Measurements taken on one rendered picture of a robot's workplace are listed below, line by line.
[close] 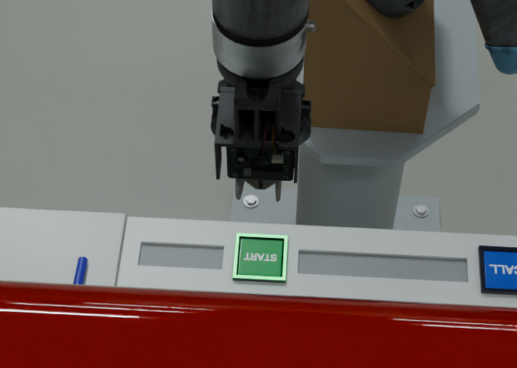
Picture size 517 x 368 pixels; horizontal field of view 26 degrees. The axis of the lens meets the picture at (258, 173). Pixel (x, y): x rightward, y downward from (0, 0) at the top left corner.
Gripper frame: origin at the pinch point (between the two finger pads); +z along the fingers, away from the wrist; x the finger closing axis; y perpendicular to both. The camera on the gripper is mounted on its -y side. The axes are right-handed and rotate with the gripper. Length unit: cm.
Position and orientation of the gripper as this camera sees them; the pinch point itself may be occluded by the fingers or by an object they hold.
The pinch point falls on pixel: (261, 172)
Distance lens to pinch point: 107.9
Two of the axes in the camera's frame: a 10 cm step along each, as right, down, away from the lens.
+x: 10.0, 0.5, -0.4
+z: 0.0, 5.9, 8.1
